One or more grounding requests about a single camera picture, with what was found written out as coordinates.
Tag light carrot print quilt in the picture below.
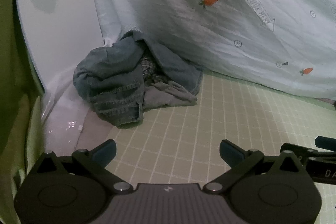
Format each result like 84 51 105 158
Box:
88 0 336 105

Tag green curtain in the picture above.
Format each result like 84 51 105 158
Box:
0 0 46 224

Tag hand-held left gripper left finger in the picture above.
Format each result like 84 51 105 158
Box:
28 139 134 193

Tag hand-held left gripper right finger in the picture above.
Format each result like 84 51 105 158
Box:
203 139 309 193

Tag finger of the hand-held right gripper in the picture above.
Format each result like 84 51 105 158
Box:
280 143 319 161
315 136 336 151

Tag striped plaid shirt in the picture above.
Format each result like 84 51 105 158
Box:
139 54 168 86

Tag clear plastic film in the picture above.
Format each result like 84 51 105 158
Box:
42 74 91 157

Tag grey cloth garment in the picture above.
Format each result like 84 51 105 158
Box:
143 80 198 109

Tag white bedside panel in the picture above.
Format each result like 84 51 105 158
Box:
13 0 106 90

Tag blue denim jeans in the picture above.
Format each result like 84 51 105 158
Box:
73 30 204 128

